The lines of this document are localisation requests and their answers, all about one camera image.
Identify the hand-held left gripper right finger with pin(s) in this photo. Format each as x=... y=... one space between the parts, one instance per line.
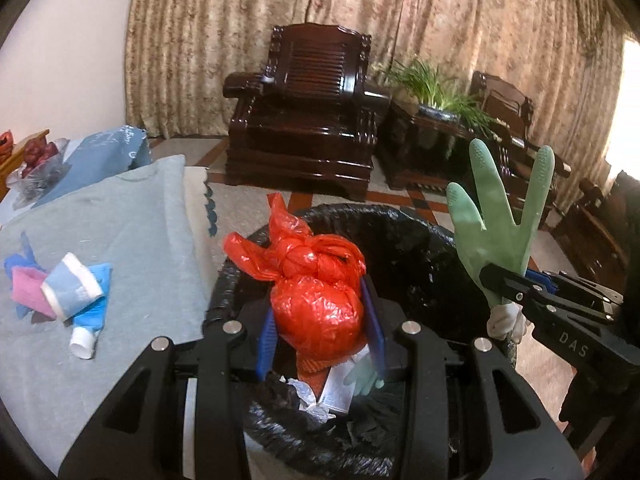
x=376 y=340

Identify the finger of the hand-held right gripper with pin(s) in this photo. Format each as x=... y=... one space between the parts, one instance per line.
x=575 y=285
x=510 y=285

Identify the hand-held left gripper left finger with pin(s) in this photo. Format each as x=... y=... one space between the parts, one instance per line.
x=266 y=350

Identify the green rubber glove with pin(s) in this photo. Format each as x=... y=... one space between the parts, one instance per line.
x=362 y=376
x=495 y=240

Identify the orange ribbed wrapper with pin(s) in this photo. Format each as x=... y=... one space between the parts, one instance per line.
x=320 y=364

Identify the white tissue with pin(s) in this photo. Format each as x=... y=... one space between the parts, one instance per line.
x=305 y=393

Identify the red plastic bag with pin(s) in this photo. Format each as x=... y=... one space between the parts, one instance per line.
x=315 y=310

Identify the white box with blue label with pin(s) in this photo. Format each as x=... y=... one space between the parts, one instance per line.
x=335 y=391

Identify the black trash bin with bag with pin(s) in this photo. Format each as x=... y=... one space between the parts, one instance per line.
x=415 y=260

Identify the dark wooden armchair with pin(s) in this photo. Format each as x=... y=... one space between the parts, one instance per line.
x=305 y=110
x=595 y=230
x=505 y=110

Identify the dark wooden side table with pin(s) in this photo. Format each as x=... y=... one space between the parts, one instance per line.
x=425 y=145

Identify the white scalloped table cover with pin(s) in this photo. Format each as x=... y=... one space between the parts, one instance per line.
x=197 y=195

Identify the blue toothpaste tube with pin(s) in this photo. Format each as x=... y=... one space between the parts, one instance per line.
x=90 y=320

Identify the light blue tablecloth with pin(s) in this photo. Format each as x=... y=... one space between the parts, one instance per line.
x=140 y=210

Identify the light blue white-banded wrapper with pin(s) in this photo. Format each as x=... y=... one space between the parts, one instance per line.
x=70 y=285

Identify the potted green plant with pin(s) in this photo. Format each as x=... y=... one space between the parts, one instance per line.
x=430 y=85

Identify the pink wrapper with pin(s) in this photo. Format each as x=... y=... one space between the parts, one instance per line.
x=30 y=290

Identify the blue plastic bag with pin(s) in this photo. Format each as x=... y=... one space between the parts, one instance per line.
x=100 y=155

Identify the clear bag of red fruit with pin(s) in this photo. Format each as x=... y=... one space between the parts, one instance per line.
x=42 y=175

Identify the red apple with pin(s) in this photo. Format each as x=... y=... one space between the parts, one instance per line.
x=36 y=147
x=27 y=161
x=49 y=152

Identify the beige floral curtain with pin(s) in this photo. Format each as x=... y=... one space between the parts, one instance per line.
x=225 y=25

